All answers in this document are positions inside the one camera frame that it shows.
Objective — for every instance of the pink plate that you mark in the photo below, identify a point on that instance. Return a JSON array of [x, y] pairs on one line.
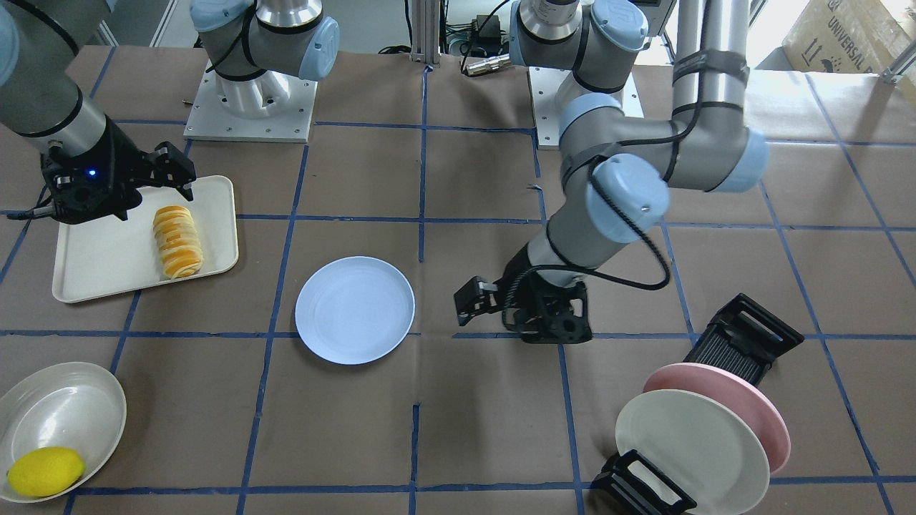
[[737, 394]]

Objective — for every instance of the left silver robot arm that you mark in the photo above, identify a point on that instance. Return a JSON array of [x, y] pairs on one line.
[[617, 170]]

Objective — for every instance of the grey metal cylinder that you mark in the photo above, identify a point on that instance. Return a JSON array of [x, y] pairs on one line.
[[488, 65]]

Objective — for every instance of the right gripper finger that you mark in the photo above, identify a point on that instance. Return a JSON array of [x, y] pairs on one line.
[[39, 212], [167, 166]]

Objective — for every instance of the cream plate in rack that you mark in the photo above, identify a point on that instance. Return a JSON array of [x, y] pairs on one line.
[[700, 445]]

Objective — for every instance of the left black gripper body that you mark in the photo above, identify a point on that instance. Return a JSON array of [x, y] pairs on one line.
[[517, 295]]

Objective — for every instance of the light blue plate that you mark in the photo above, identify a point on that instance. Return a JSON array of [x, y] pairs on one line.
[[355, 310]]

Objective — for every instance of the white rectangular tray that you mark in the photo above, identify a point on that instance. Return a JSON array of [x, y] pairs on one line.
[[109, 256]]

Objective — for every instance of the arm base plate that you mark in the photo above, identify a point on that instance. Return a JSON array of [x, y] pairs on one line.
[[552, 89], [271, 108]]

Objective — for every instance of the cream round plate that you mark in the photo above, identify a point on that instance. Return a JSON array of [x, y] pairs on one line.
[[76, 405]]

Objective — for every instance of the aluminium frame post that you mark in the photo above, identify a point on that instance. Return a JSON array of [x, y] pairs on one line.
[[426, 18]]

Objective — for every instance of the striped orange bread roll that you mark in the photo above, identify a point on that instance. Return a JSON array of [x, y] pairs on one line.
[[178, 243]]

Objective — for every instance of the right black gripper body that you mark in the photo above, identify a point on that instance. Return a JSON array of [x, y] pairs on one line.
[[126, 169]]

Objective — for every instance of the yellow lemon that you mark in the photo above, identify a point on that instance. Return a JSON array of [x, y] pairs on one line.
[[46, 471]]

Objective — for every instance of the cardboard box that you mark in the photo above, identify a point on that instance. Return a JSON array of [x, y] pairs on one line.
[[849, 36]]

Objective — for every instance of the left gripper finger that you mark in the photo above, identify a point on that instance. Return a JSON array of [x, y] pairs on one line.
[[477, 297]]

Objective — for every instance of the black dish rack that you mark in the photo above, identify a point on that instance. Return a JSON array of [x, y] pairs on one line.
[[743, 338]]

